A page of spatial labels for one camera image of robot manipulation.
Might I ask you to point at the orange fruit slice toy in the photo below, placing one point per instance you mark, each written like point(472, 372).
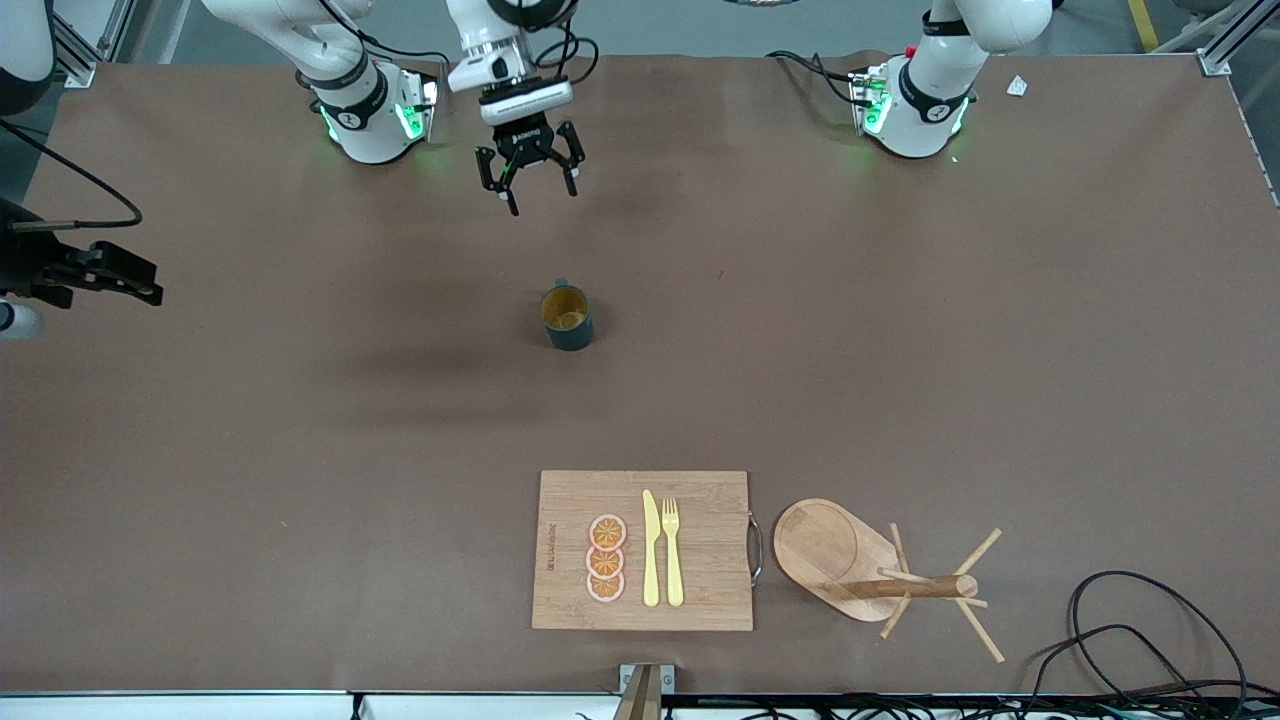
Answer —
point(605, 588)
point(607, 532)
point(604, 563)

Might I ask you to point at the bamboo cutting board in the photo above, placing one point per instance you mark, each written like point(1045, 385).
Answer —
point(710, 560)

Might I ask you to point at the white paper scrap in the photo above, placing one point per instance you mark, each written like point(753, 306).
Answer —
point(1017, 86)

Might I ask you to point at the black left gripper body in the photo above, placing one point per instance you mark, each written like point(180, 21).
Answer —
point(527, 140)

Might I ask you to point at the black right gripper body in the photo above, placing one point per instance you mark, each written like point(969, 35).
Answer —
point(38, 262)

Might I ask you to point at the teal cup yellow inside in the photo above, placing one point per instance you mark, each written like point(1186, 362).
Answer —
point(567, 315)

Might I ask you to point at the yellow plastic knife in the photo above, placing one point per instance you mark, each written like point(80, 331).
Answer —
point(651, 560)

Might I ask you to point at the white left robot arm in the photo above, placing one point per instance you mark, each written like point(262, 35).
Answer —
point(920, 120)

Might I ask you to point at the grey metal bracket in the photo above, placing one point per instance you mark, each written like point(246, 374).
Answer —
point(630, 675)

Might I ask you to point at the yellow plastic fork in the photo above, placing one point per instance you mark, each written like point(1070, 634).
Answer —
point(673, 570)

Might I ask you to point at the wooden mug tree stand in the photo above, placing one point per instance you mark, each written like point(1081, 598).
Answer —
point(825, 550)

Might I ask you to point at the brown table mat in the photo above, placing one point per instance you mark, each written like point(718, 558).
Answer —
point(400, 450)

